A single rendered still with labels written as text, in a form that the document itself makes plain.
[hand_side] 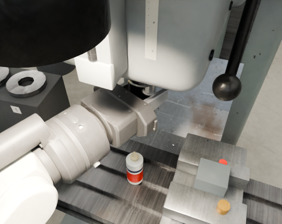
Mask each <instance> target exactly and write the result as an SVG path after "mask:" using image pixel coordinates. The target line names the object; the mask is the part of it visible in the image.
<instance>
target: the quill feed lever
mask: <svg viewBox="0 0 282 224"><path fill-rule="evenodd" d="M257 4H258V0H246V2H245V6H244V9H243V12H242V16H241V19H240V22H239V26H238V30H237V33H236V36H235V39H234V43H233V46H232V50H231V53H230V57H229V60H228V64H227V67H226V71H225V73H224V74H221V75H219V76H218V77H217V78H216V79H215V80H214V82H213V85H212V90H213V94H214V95H215V96H216V97H217V98H218V99H219V100H222V101H232V100H234V99H236V98H237V97H238V96H239V94H240V92H241V89H242V84H241V82H240V80H239V78H238V77H237V76H236V75H237V72H238V68H239V64H240V61H241V58H242V54H243V51H244V48H245V44H246V41H247V37H248V34H249V31H250V27H251V24H252V21H253V17H254V14H255V10H256V7H257Z"/></svg>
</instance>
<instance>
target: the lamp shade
mask: <svg viewBox="0 0 282 224"><path fill-rule="evenodd" d="M110 29H111V15H110V4H109V0H0V67H7V68H31V67H39V66H45V65H51V64H56V63H59V62H63V61H66V60H69V59H72V58H75V57H77V56H79V55H82V54H84V53H86V52H88V51H89V50H91V49H93V48H94V47H96V46H97V45H98V44H99V43H101V42H102V41H103V40H104V39H105V38H106V36H107V35H108V33H109V31H110Z"/></svg>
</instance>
